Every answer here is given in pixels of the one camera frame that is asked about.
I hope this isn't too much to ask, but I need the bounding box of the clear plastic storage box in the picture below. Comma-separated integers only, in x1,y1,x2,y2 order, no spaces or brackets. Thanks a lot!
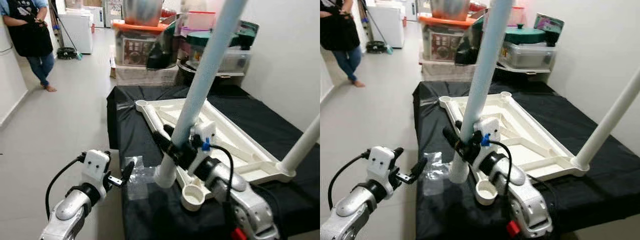
187,45,252,76
497,41,558,71

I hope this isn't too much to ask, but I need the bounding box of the white cabinet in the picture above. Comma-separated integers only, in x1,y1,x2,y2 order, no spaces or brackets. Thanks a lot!
59,11,95,55
369,5,406,49

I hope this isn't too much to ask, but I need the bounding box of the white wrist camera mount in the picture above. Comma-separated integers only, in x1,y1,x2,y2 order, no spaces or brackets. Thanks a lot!
474,116,502,152
81,149,112,190
190,120,217,152
366,146,397,187

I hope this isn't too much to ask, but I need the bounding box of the black wok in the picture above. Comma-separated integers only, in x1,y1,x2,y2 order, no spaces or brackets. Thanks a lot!
176,60,246,88
492,60,553,83

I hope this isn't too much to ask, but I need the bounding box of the black shiny bag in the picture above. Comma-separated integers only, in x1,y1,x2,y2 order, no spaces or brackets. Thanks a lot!
146,22,183,70
454,17,488,66

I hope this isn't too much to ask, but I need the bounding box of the mop with green head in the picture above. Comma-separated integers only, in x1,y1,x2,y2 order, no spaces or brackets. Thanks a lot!
357,0,396,55
49,0,85,61

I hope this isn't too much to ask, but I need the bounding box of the black tablecloth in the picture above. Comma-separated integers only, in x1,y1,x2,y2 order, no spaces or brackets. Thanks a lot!
412,80,640,240
106,84,321,240

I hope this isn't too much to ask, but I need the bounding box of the white plastic children table top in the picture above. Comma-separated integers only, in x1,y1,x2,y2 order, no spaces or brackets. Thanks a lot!
439,91,591,207
135,96,296,212

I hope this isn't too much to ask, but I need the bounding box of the clear storage box orange lid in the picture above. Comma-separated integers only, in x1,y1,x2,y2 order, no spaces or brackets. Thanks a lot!
419,15,475,63
112,20,168,67

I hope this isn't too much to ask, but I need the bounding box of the beige cloth-covered bench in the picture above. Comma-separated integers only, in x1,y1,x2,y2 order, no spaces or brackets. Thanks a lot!
114,65,181,87
420,60,478,83

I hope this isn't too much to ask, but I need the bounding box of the person in black apron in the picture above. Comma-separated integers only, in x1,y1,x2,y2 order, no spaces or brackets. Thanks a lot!
0,0,57,93
320,0,366,88

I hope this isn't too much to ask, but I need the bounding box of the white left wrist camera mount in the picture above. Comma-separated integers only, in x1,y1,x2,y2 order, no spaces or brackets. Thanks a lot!
366,146,397,187
81,149,112,190

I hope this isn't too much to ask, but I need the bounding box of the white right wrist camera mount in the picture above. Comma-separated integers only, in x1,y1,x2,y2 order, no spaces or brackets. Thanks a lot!
190,120,217,152
474,116,502,152

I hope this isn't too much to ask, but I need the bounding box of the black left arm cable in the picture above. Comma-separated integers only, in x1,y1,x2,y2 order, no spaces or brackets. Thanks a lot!
327,152,371,211
45,154,86,221

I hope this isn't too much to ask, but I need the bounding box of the colourful printed carton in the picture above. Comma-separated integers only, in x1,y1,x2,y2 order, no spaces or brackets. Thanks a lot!
532,12,566,48
237,20,260,51

